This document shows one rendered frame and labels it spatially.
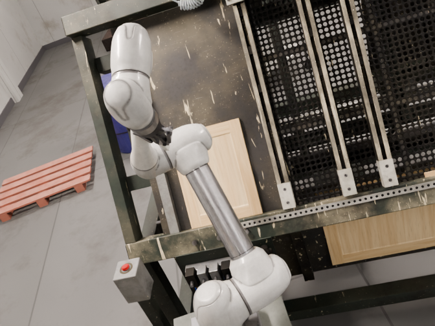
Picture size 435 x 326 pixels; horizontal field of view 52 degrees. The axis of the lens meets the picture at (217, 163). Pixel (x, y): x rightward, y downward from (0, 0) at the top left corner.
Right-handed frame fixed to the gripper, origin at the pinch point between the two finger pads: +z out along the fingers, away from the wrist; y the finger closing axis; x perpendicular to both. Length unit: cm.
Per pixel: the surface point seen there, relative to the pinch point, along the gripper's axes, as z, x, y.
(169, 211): 82, 10, 20
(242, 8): 45, -81, -16
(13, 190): 310, -40, 273
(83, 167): 312, -69, 192
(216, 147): 73, -22, -3
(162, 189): 78, 0, 24
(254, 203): 82, 4, -23
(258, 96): 59, -43, -24
